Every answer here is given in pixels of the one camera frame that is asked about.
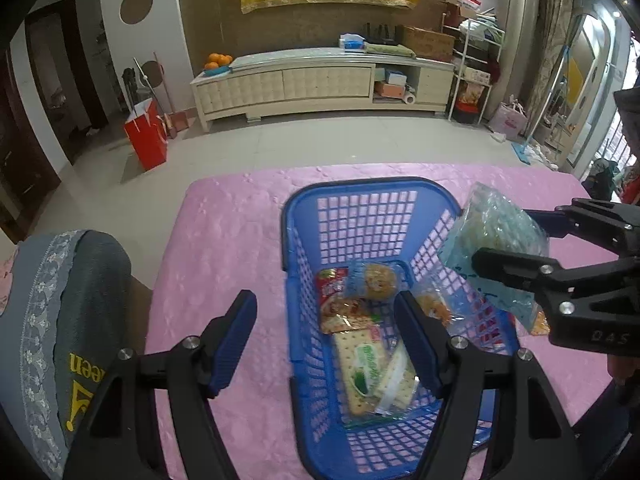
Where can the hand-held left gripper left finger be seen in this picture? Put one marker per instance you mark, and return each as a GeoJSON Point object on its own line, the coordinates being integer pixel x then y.
{"type": "Point", "coordinates": [232, 345]}

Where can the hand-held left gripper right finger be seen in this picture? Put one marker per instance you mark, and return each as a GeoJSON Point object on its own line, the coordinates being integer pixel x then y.
{"type": "Point", "coordinates": [417, 340]}

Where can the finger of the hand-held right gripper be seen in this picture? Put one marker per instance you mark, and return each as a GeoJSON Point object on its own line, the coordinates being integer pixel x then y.
{"type": "Point", "coordinates": [542, 221]}
{"type": "Point", "coordinates": [515, 265]}

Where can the light blue snack packet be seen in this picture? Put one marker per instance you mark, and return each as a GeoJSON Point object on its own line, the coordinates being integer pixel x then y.
{"type": "Point", "coordinates": [495, 230]}

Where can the clear cake packet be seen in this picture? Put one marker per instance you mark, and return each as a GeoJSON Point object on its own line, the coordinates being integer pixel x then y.
{"type": "Point", "coordinates": [445, 310]}

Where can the green label cracker packet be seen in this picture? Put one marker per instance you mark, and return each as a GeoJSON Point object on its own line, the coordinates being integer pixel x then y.
{"type": "Point", "coordinates": [367, 370]}

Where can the round cake blue packet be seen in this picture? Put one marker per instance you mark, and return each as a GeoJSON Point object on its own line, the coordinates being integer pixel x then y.
{"type": "Point", "coordinates": [375, 280]}

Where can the blue plastic basket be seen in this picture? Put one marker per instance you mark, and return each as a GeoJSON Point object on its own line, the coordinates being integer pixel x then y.
{"type": "Point", "coordinates": [370, 184]}

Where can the person's right hand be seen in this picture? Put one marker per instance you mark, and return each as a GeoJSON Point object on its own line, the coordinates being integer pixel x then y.
{"type": "Point", "coordinates": [625, 377]}

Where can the pink shopping bag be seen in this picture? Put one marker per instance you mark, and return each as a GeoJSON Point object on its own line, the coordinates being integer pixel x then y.
{"type": "Point", "coordinates": [507, 122]}

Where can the glass balcony door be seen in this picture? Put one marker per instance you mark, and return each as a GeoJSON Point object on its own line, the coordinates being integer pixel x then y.
{"type": "Point", "coordinates": [590, 85]}

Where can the white shelf rack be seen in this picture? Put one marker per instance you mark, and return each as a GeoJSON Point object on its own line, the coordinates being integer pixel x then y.
{"type": "Point", "coordinates": [475, 75]}

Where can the white paper roll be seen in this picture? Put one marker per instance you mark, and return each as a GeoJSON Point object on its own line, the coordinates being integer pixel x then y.
{"type": "Point", "coordinates": [409, 98]}

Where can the patterned brown curtain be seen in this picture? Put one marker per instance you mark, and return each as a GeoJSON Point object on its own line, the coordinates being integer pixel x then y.
{"type": "Point", "coordinates": [555, 35]}

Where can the silver standing air conditioner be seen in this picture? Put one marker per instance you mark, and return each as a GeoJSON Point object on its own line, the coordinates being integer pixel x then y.
{"type": "Point", "coordinates": [522, 25]}

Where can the orange box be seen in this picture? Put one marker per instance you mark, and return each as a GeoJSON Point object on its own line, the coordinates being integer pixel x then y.
{"type": "Point", "coordinates": [390, 90]}

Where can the brown cardboard box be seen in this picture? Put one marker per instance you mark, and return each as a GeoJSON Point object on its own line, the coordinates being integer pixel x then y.
{"type": "Point", "coordinates": [427, 43]}

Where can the red paper bag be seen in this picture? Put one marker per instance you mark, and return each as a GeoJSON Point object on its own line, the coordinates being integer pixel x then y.
{"type": "Point", "coordinates": [146, 135]}

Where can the red white box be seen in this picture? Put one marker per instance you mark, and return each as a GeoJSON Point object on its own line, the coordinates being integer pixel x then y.
{"type": "Point", "coordinates": [470, 5]}

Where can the green folded cloth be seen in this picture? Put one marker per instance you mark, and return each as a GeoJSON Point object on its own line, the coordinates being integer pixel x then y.
{"type": "Point", "coordinates": [390, 50]}

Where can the broom and dustpan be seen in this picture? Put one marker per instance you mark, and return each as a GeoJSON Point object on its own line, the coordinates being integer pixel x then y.
{"type": "Point", "coordinates": [177, 122]}

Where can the small pink cloth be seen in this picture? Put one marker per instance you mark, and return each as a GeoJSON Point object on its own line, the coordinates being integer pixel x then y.
{"type": "Point", "coordinates": [6, 285]}

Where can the black router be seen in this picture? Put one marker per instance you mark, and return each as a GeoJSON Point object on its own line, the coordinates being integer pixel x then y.
{"type": "Point", "coordinates": [382, 37]}

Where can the blue tissue box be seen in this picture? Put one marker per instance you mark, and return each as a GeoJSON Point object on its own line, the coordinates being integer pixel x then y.
{"type": "Point", "coordinates": [351, 42]}

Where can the cream TV cabinet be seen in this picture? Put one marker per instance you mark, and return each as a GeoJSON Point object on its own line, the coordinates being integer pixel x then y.
{"type": "Point", "coordinates": [280, 87]}

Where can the blue fruit plate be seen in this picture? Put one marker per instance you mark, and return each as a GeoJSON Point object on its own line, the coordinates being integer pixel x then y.
{"type": "Point", "coordinates": [215, 72]}

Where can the dark wooden door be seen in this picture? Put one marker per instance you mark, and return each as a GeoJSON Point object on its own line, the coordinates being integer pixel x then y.
{"type": "Point", "coordinates": [20, 160]}

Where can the pile of oranges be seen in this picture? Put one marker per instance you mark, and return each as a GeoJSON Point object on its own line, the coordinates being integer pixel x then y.
{"type": "Point", "coordinates": [218, 60]}

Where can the dark wooden doorway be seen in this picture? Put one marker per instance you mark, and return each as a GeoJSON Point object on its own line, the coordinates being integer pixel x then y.
{"type": "Point", "coordinates": [80, 60]}

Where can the round brown wall disc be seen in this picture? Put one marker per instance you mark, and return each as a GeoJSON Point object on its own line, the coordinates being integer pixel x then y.
{"type": "Point", "coordinates": [154, 72]}
{"type": "Point", "coordinates": [136, 6]}

